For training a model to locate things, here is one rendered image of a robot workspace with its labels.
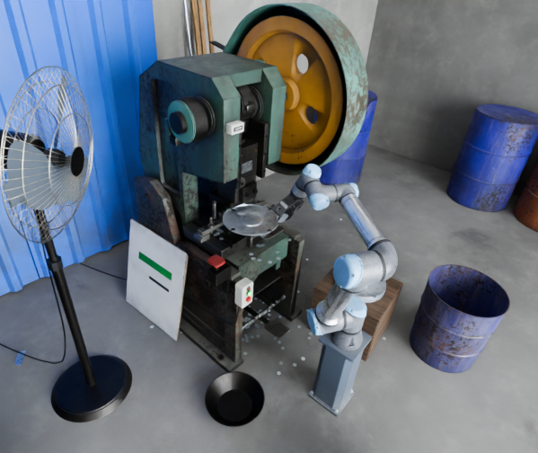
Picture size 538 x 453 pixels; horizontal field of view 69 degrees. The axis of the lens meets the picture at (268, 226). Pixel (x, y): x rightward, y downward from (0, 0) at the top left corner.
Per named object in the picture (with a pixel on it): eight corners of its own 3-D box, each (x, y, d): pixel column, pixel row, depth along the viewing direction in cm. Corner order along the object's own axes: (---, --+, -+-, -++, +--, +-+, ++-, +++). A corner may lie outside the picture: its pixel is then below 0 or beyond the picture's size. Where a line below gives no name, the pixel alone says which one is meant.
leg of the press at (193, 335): (243, 362, 224) (250, 232, 174) (229, 375, 217) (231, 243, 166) (149, 282, 273) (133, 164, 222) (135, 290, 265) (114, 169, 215)
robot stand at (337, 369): (355, 393, 213) (372, 336, 187) (337, 417, 200) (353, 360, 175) (325, 372, 222) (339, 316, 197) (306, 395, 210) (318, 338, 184)
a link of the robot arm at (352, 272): (340, 333, 176) (391, 270, 134) (310, 341, 172) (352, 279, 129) (330, 309, 183) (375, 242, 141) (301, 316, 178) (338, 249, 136)
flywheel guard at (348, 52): (351, 186, 212) (386, 14, 166) (321, 204, 194) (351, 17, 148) (221, 131, 266) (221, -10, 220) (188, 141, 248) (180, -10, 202)
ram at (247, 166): (261, 196, 203) (265, 142, 186) (241, 207, 193) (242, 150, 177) (238, 184, 212) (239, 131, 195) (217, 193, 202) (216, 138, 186)
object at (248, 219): (250, 199, 221) (250, 199, 221) (289, 220, 206) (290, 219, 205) (210, 218, 202) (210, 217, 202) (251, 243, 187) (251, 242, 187)
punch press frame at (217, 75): (285, 298, 246) (313, 74, 171) (235, 337, 219) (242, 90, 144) (202, 243, 288) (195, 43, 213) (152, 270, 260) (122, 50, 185)
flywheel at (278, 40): (251, 19, 221) (263, 146, 253) (225, 21, 208) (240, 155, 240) (367, 6, 176) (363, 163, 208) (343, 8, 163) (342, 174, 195)
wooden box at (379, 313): (390, 323, 256) (403, 282, 236) (366, 361, 229) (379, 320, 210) (335, 295, 274) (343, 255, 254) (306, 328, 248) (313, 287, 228)
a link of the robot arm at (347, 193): (417, 262, 137) (354, 174, 168) (390, 268, 134) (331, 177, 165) (404, 282, 146) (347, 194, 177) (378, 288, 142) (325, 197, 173)
